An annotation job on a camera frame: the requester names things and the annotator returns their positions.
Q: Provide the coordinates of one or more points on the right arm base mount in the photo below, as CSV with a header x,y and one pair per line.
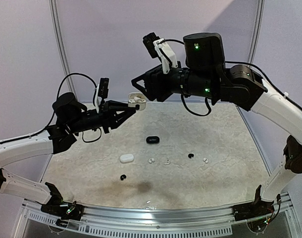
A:
x,y
249,210

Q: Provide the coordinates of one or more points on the aluminium frame post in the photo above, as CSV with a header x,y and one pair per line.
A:
x,y
256,30
59,36

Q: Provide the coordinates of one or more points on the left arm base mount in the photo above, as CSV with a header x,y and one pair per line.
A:
x,y
65,210

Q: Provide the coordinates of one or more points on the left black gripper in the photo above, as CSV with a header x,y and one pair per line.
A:
x,y
107,114

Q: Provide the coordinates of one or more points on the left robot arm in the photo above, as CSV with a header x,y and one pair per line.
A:
x,y
72,118

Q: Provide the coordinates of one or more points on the left aluminium frame post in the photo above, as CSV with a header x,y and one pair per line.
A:
x,y
59,36

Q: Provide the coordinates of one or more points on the white charging case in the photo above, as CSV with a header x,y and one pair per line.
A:
x,y
137,100
126,158

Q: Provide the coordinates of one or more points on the right aluminium frame post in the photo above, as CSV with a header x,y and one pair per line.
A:
x,y
256,30

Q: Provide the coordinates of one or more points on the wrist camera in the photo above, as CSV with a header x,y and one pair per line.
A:
x,y
101,93
159,48

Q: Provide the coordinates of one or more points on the black charging case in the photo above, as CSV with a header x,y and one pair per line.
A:
x,y
152,140

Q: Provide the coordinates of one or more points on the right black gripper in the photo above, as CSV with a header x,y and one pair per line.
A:
x,y
156,84

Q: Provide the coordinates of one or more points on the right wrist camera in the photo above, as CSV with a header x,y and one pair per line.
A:
x,y
159,48

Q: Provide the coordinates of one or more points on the aluminium front rail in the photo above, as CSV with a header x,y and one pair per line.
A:
x,y
107,222

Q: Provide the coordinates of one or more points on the white closed charging case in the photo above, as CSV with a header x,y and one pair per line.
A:
x,y
126,158

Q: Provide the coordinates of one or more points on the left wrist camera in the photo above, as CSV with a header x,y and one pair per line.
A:
x,y
101,93

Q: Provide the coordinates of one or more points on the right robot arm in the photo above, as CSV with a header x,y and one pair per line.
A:
x,y
244,85

